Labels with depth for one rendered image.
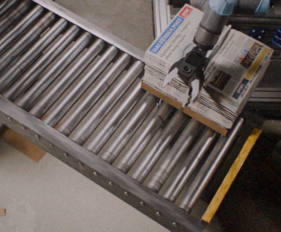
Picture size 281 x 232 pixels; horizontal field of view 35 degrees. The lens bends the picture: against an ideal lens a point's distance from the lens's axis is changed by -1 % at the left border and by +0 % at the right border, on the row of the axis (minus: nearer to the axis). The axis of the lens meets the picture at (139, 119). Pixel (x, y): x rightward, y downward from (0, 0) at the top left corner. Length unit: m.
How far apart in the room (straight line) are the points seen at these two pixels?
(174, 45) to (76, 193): 1.11
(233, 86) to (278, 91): 1.13
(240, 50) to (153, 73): 0.32
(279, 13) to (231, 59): 0.72
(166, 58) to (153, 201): 0.49
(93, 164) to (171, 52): 0.47
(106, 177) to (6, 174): 1.02
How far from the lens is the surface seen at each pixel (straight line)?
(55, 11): 1.99
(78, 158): 1.58
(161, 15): 2.79
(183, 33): 1.62
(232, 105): 1.51
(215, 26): 1.38
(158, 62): 1.55
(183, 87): 1.58
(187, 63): 1.38
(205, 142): 1.66
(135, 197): 1.54
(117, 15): 3.08
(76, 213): 2.35
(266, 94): 2.58
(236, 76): 1.55
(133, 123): 1.65
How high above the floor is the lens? 2.23
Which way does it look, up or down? 59 degrees down
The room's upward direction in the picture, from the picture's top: 9 degrees clockwise
